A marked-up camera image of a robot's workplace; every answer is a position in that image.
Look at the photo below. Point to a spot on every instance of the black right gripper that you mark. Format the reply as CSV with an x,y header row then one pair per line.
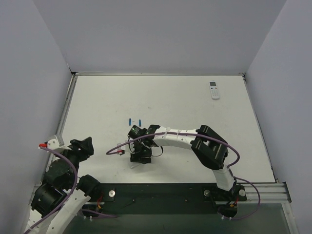
x,y
140,156

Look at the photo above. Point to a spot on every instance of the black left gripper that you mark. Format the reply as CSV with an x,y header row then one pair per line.
x,y
79,145

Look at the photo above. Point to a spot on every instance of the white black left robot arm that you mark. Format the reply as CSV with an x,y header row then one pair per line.
x,y
62,193

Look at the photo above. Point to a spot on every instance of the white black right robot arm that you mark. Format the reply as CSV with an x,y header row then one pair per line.
x,y
209,147

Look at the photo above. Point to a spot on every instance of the small white remote control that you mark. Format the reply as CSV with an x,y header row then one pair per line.
x,y
214,90

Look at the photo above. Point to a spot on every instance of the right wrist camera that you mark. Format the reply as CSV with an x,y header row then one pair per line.
x,y
122,149

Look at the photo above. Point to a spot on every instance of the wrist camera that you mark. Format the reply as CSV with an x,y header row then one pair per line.
x,y
122,149
55,143

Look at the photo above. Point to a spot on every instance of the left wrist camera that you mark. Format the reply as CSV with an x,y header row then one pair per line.
x,y
55,143

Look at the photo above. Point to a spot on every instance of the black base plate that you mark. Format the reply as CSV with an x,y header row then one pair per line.
x,y
117,199

